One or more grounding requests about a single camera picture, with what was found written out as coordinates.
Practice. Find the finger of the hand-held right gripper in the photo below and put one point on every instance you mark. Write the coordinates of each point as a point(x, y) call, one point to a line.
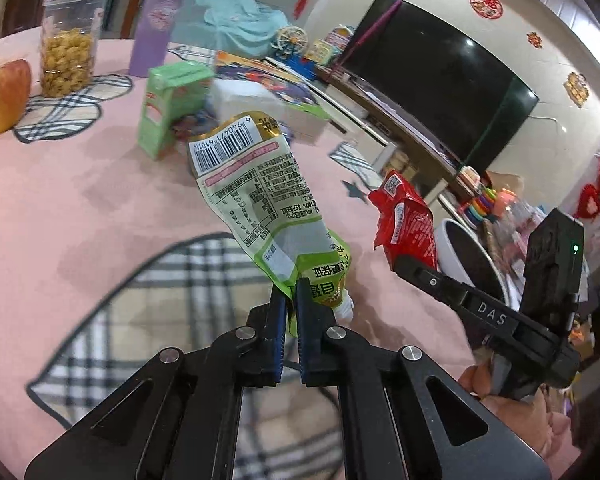
point(430, 282)

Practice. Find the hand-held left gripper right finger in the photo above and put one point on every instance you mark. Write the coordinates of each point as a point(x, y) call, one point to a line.
point(307, 335)

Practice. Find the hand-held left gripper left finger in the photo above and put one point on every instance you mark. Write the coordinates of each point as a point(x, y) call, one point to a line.
point(277, 330)

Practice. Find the white waste bin black liner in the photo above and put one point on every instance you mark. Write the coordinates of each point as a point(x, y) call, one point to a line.
point(475, 265)

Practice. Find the red snack packet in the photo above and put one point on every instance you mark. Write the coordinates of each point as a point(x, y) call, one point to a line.
point(405, 225)

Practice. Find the green white spout pouch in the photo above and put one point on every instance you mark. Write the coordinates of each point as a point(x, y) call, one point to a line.
point(260, 195)

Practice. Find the white tissue pack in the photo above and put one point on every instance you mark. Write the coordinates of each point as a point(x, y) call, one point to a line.
point(240, 97)

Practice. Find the person's right hand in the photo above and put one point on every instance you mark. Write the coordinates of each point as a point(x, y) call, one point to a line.
point(510, 412)

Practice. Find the pink plastic storage boxes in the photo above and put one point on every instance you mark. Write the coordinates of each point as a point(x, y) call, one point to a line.
point(517, 220)

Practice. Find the black flat television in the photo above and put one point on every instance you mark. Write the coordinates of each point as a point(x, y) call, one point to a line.
point(440, 90)

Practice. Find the pink printed blanket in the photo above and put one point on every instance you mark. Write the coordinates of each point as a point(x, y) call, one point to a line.
point(105, 210)

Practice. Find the green juice carton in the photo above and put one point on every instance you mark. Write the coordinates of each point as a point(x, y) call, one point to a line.
point(172, 105)

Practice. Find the colourful puzzle box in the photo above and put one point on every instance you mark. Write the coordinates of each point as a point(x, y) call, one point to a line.
point(280, 77)

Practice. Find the blue toy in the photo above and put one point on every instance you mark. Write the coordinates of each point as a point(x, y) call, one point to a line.
point(300, 65)

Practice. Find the yellow toy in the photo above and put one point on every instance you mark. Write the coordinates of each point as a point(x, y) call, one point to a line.
point(320, 51)

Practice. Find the pink white toy box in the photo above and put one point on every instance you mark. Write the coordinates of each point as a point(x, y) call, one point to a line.
point(340, 35)

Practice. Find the ferris wheel toy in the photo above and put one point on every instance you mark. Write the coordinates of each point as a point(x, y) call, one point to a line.
point(290, 42)

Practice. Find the teal cloth covered armchair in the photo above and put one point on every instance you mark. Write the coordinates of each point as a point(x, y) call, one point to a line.
point(230, 15)

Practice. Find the purple drink bottle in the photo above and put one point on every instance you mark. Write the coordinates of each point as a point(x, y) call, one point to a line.
point(155, 25)

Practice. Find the clear plastic snack jar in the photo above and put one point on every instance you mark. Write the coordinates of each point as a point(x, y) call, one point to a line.
point(70, 45)

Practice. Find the red yellow apple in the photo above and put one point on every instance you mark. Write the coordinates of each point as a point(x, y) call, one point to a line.
point(0, 97)

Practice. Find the orange wall decal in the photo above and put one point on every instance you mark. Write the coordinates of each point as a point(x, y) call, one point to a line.
point(576, 88)

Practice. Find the small red wall decal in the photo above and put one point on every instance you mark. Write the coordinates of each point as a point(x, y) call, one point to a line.
point(534, 39)

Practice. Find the round red wall decal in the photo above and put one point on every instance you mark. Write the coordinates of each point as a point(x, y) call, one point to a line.
point(486, 2)

